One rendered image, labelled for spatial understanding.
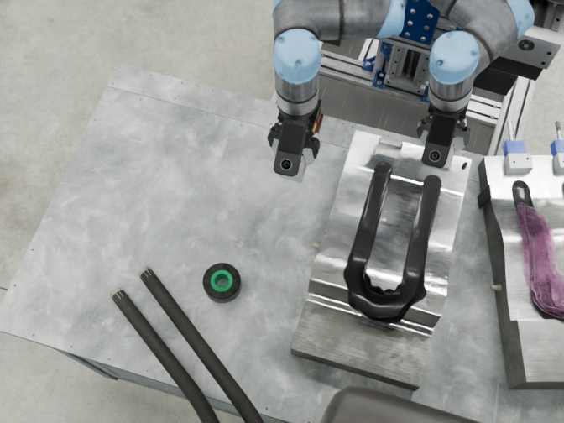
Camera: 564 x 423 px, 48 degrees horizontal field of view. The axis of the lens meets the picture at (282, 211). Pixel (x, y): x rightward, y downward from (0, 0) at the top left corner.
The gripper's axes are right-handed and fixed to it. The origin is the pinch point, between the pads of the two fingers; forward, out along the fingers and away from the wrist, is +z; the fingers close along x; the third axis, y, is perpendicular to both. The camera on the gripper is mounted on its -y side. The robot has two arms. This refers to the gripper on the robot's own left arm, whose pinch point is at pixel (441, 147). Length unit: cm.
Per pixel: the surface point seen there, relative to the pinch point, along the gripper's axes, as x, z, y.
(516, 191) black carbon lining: -17.2, 11.7, -2.0
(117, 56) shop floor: 137, 84, 47
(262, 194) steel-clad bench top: 36.9, 7.0, -16.4
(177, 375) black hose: 38, -6, -59
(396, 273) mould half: 2.6, -3.4, -28.9
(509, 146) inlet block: -13.6, 10.7, 7.7
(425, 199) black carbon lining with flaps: 0.9, 4.8, -10.3
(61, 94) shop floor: 151, 78, 25
